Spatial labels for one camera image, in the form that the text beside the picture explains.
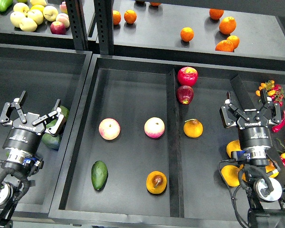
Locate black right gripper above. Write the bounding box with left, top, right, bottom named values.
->
left=219, top=89, right=282, bottom=150

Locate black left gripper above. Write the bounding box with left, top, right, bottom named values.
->
left=0, top=90, right=66, bottom=156

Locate dark green avocado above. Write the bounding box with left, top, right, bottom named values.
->
left=91, top=161, right=108, bottom=190

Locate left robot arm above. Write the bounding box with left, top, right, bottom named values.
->
left=0, top=91, right=66, bottom=228

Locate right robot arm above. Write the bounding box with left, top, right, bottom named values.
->
left=220, top=89, right=285, bottom=228

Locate green avocado middle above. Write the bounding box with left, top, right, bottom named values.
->
left=45, top=119, right=63, bottom=135

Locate yellow pear right upper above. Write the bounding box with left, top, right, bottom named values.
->
left=226, top=140, right=241, bottom=158

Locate green avocado top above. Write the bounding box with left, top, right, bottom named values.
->
left=59, top=105, right=69, bottom=121

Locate yellow pear far right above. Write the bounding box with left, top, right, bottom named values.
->
left=265, top=160, right=280, bottom=179

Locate yellow pear right lower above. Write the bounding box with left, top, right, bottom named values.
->
left=221, top=165, right=240, bottom=187

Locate yellow pear middle right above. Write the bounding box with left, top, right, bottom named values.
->
left=238, top=163, right=247, bottom=182

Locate red chili pepper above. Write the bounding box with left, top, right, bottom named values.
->
left=271, top=110, right=285, bottom=133

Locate cherry tomato bunch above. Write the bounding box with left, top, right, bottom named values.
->
left=256, top=80, right=284, bottom=107

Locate black left tray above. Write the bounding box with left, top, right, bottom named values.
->
left=0, top=44, right=92, bottom=220

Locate black tray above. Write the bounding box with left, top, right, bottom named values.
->
left=0, top=44, right=92, bottom=220
left=48, top=53, right=285, bottom=228

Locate dark red apple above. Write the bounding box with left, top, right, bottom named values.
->
left=176, top=85, right=194, bottom=105

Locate bright red apple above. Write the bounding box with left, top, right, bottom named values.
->
left=177, top=66, right=198, bottom=87

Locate orange on shelf lower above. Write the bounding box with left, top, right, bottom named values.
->
left=215, top=39, right=234, bottom=52

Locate orange on shelf small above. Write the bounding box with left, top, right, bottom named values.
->
left=227, top=35, right=240, bottom=49

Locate pink yellow apple left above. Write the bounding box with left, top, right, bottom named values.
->
left=98, top=118, right=121, bottom=140

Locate pink yellow apple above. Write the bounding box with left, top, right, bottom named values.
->
left=144, top=117, right=165, bottom=139
left=98, top=118, right=121, bottom=140

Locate large orange on shelf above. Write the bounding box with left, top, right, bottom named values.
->
left=219, top=17, right=237, bottom=35

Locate pink yellow apple middle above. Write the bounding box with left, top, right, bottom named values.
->
left=144, top=117, right=165, bottom=139

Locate orange on shelf centre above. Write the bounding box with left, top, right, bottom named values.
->
left=180, top=27, right=194, bottom=42

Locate pale yellow apple front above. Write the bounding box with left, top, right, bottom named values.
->
left=19, top=18, right=38, bottom=32

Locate pale yellow apple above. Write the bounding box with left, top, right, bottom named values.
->
left=19, top=18, right=38, bottom=32
left=10, top=11, right=26, bottom=28
left=43, top=6, right=59, bottom=22
left=27, top=9, right=44, bottom=25
left=13, top=2, right=30, bottom=16

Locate red apple on shelf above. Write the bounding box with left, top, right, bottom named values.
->
left=50, top=21, right=67, bottom=35

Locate orange on shelf top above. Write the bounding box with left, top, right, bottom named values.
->
left=209, top=9, right=224, bottom=20

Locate black centre tray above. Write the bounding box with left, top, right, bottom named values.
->
left=48, top=53, right=285, bottom=228

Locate pale yellow apple left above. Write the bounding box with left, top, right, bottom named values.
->
left=10, top=11, right=26, bottom=28

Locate pale yellow apple centre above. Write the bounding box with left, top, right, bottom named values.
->
left=27, top=9, right=44, bottom=25

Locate pink peach on shelf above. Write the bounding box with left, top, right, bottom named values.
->
left=56, top=13, right=70, bottom=28

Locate pale yellow apple right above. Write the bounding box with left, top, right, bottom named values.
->
left=43, top=6, right=59, bottom=22

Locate pale yellow apple top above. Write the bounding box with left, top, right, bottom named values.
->
left=13, top=2, right=30, bottom=16

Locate black shelf post left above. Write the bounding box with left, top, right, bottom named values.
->
left=66, top=0, right=88, bottom=51

